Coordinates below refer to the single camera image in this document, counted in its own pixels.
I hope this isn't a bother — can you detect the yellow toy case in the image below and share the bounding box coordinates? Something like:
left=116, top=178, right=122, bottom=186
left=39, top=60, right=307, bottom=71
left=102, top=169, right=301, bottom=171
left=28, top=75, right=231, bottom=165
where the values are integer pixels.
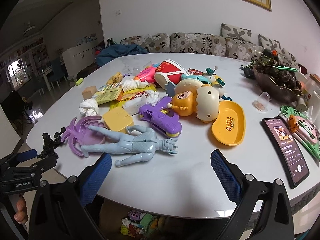
left=102, top=107, right=134, bottom=133

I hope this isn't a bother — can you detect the clear capsule with toy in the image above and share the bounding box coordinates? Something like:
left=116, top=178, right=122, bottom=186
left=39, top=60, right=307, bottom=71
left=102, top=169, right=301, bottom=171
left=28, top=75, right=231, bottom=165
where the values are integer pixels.
left=252, top=92, right=270, bottom=112

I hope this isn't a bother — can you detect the purple toy gun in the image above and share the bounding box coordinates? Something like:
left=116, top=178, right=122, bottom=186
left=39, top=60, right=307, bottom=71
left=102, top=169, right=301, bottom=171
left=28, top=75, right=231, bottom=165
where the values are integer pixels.
left=139, top=96, right=182, bottom=138

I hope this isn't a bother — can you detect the yellow nabati wafer wrapper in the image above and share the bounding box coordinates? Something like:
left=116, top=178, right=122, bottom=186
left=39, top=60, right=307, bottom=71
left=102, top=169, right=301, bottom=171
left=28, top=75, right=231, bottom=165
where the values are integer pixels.
left=110, top=84, right=156, bottom=109

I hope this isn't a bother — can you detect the teal toy whale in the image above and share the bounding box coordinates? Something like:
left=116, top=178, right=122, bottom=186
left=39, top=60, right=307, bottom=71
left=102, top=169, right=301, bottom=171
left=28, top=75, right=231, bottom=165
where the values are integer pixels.
left=180, top=74, right=213, bottom=85

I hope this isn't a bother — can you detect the yellow green snack packet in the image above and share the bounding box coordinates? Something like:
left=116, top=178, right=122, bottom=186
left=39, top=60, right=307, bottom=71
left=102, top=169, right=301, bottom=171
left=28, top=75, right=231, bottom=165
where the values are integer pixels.
left=94, top=88, right=123, bottom=105

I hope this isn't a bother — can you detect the person's left hand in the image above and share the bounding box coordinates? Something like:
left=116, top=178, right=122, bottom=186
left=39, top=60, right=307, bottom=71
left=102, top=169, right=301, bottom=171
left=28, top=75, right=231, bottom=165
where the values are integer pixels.
left=14, top=195, right=28, bottom=224

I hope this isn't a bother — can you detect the purple palm tree toy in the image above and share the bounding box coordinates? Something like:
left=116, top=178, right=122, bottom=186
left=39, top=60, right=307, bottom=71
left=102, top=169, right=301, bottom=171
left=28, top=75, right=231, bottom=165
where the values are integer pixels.
left=61, top=115, right=105, bottom=158

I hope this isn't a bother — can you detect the orange yellow toy tray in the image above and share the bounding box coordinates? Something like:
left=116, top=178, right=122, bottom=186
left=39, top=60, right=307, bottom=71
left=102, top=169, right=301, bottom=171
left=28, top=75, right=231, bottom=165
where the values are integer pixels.
left=212, top=100, right=246, bottom=146

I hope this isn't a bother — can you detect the cardboard box of toys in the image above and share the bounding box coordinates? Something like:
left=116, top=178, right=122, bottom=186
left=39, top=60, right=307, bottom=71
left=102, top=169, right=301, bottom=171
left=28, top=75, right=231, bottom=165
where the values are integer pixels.
left=99, top=200, right=165, bottom=239

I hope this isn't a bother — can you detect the black smartphone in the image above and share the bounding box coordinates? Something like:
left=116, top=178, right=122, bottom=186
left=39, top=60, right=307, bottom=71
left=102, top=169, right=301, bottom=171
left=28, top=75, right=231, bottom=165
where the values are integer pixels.
left=260, top=116, right=310, bottom=189

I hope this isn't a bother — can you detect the grey blue action figure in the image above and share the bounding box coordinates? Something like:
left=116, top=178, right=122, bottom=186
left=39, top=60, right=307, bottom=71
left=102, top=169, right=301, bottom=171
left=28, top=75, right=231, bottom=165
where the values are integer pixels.
left=81, top=125, right=178, bottom=167

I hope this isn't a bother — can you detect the crumpled white tissue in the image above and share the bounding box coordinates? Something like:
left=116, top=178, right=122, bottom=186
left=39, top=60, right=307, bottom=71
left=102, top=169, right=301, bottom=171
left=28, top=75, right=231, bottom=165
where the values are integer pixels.
left=79, top=98, right=99, bottom=117

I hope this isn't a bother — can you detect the green panda wipes pack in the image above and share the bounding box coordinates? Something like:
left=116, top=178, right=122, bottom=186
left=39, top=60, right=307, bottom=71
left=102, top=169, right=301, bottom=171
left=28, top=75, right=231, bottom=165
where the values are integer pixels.
left=279, top=106, right=319, bottom=160

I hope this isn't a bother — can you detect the wooden cube block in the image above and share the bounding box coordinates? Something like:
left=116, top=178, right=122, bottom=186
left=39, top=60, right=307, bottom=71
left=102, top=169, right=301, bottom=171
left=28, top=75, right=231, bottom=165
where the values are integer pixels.
left=82, top=86, right=97, bottom=100

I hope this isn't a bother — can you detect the orange deer egg toy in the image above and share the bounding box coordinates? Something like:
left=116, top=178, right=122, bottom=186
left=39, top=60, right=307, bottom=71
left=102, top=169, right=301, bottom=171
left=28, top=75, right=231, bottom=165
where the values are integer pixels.
left=166, top=79, right=220, bottom=123

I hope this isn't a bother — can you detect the green highlighter marker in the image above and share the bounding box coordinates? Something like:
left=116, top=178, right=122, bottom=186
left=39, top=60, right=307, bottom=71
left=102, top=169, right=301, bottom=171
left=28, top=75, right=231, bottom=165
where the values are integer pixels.
left=75, top=78, right=84, bottom=86

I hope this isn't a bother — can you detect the white tissue wad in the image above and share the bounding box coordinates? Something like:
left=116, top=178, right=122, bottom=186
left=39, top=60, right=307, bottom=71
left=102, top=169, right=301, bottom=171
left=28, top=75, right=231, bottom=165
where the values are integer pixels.
left=122, top=79, right=149, bottom=92

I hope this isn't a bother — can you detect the gold candy wrapper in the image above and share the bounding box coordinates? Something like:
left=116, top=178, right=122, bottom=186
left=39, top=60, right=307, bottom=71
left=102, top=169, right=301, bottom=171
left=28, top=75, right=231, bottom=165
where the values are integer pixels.
left=106, top=72, right=123, bottom=85

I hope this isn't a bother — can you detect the red snack wrapper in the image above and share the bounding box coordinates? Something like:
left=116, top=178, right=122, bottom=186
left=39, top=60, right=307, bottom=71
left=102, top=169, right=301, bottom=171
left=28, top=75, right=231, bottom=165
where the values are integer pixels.
left=188, top=68, right=204, bottom=75

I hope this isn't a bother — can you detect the clear plastic cup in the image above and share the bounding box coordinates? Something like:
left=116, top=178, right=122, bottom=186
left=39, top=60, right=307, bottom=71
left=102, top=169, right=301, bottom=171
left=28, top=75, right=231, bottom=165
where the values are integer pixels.
left=122, top=61, right=153, bottom=76

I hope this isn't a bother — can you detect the white cabinet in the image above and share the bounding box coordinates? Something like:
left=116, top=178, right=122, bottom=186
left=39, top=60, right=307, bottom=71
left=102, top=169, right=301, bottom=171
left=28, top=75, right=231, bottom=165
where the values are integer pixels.
left=62, top=40, right=98, bottom=76

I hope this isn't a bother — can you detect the pink toy gun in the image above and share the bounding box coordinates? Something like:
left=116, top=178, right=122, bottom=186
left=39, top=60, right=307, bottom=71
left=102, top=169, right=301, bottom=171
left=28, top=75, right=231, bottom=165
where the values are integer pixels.
left=134, top=66, right=157, bottom=83

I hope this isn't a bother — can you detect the blue cloth heap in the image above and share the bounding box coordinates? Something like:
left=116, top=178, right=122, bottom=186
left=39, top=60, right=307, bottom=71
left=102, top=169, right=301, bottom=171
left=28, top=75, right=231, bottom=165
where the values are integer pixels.
left=96, top=44, right=149, bottom=67

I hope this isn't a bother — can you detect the floral sofa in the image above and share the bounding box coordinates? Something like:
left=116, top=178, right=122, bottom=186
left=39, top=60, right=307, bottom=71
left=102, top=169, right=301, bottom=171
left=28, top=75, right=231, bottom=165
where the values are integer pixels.
left=120, top=23, right=299, bottom=69

